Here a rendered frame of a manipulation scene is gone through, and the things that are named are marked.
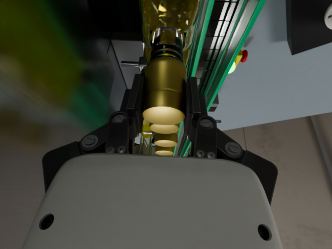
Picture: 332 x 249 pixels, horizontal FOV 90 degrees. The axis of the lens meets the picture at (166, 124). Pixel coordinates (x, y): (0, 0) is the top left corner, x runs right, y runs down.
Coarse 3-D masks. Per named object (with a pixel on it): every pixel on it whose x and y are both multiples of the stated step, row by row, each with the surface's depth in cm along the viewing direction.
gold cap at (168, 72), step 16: (160, 64) 13; (176, 64) 13; (160, 80) 12; (176, 80) 12; (144, 96) 13; (160, 96) 11; (176, 96) 12; (144, 112) 12; (160, 112) 12; (176, 112) 12
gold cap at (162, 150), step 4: (156, 148) 29; (160, 148) 28; (164, 148) 28; (168, 148) 28; (172, 148) 28; (156, 152) 29; (160, 152) 29; (164, 152) 28; (168, 152) 28; (172, 152) 28
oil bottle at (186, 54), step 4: (148, 52) 20; (184, 52) 19; (188, 52) 20; (148, 56) 20; (184, 56) 20; (188, 56) 20; (148, 60) 20; (184, 60) 20; (188, 60) 20; (184, 64) 20; (188, 64) 21
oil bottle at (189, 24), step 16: (144, 0) 14; (160, 0) 14; (176, 0) 14; (192, 0) 14; (144, 16) 15; (160, 16) 14; (176, 16) 14; (192, 16) 15; (144, 32) 16; (192, 32) 16
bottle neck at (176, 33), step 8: (160, 32) 15; (168, 32) 14; (176, 32) 15; (152, 40) 16; (160, 40) 14; (168, 40) 14; (176, 40) 14; (152, 48) 15; (160, 48) 14; (168, 48) 14; (176, 48) 14; (152, 56) 14; (160, 56) 13; (168, 56) 13; (176, 56) 14
